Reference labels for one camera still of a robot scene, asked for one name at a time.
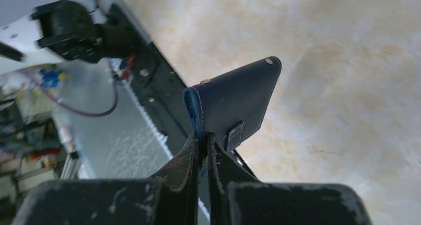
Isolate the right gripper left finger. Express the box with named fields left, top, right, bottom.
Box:
left=147, top=133, right=199, bottom=225

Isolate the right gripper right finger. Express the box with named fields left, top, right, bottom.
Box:
left=207, top=133, right=259, bottom=225

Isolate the blue leather card holder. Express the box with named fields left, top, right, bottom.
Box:
left=183, top=56, right=281, bottom=152

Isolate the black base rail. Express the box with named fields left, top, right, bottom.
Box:
left=108, top=3, right=257, bottom=178

